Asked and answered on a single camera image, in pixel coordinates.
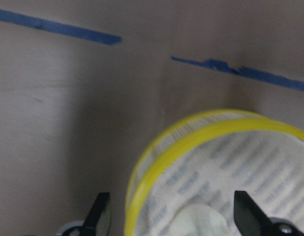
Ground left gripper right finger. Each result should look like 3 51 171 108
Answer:
233 191 300 236

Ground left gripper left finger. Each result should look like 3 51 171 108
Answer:
80 192 111 236

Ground white bun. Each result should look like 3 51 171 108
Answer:
168 204 230 236

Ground lower yellow steamer layer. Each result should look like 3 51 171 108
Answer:
124 110 304 236

